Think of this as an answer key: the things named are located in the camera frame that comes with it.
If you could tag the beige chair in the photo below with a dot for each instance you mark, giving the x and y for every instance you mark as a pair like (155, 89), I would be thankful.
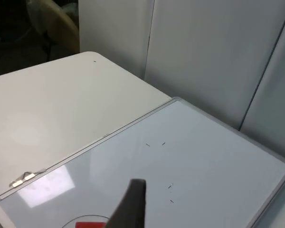
(59, 26)

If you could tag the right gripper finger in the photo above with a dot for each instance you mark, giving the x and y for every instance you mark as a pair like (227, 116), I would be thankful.
(133, 206)

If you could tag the red cube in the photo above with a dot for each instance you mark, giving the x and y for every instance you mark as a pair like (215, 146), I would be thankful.
(90, 225)

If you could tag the grey-framed whiteboard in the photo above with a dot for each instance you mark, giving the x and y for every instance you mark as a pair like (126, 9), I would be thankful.
(204, 166)

